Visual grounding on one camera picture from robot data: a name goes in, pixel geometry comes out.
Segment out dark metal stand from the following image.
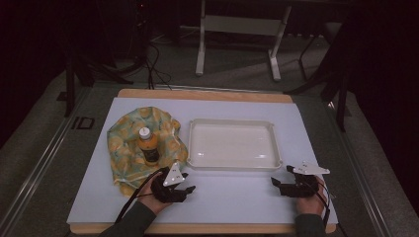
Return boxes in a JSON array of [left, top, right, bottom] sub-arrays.
[[63, 45, 135, 119]]

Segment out dark chair frame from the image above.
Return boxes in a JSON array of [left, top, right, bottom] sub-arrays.
[[283, 23, 352, 133]]

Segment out wooden table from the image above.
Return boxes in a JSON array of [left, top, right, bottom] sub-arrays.
[[69, 87, 338, 236]]

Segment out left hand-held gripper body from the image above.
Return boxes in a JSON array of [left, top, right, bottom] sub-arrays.
[[150, 160, 189, 203]]

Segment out white table mat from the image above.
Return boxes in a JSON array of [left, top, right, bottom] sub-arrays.
[[66, 96, 340, 226]]

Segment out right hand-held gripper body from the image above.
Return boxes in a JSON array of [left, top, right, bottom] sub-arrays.
[[285, 160, 331, 198]]

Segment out orange drink bottle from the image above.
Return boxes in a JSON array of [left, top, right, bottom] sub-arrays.
[[136, 126, 161, 167]]

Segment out white plastic tray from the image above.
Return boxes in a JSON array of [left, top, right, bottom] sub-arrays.
[[186, 118, 284, 173]]

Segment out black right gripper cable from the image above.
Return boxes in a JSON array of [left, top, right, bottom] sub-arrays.
[[310, 179, 333, 229]]

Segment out yellow patterned cloth bag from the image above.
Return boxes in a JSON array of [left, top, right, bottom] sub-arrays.
[[106, 105, 190, 198]]

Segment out black floor cables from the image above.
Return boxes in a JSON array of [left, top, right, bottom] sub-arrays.
[[143, 40, 173, 91]]

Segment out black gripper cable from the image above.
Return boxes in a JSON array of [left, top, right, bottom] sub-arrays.
[[310, 179, 333, 229], [114, 167, 170, 225]]

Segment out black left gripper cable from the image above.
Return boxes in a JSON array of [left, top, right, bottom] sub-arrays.
[[114, 167, 170, 225]]

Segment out white metal stand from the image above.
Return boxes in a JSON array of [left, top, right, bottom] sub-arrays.
[[195, 0, 293, 83]]

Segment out person's right hand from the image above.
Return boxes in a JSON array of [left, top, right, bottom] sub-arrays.
[[294, 175, 328, 217]]

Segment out person's left hand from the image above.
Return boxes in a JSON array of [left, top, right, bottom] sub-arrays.
[[144, 179, 174, 215]]

